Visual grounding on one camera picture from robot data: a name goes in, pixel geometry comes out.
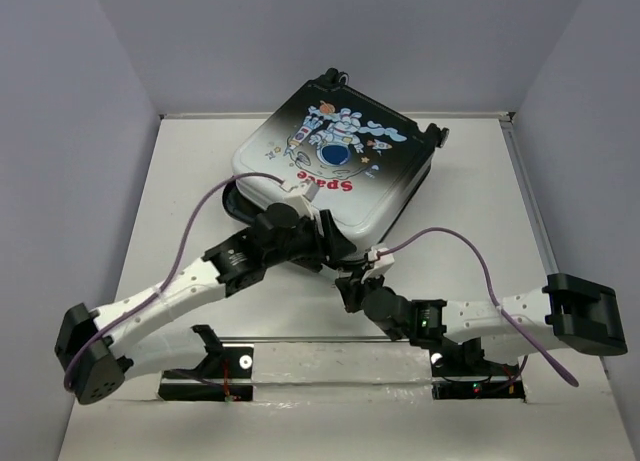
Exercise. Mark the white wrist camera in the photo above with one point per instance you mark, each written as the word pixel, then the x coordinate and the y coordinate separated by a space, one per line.
pixel 378 261
pixel 300 196

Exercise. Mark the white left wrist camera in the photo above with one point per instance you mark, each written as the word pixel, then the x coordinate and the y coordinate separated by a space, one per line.
pixel 300 196

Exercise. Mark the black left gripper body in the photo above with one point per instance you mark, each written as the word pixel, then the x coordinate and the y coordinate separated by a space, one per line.
pixel 305 242

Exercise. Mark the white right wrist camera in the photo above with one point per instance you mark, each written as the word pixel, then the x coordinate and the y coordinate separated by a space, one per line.
pixel 378 261

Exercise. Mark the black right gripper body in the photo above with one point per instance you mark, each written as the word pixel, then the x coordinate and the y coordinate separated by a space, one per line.
pixel 359 290

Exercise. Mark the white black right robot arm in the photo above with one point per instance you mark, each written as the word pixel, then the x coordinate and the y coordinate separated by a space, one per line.
pixel 569 312

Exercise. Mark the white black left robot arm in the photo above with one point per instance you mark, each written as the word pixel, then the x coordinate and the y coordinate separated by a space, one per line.
pixel 100 348

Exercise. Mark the small space print suitcase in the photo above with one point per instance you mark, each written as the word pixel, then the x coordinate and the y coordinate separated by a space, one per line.
pixel 367 160

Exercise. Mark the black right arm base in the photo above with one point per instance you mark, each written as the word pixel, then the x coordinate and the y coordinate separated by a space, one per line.
pixel 461 372

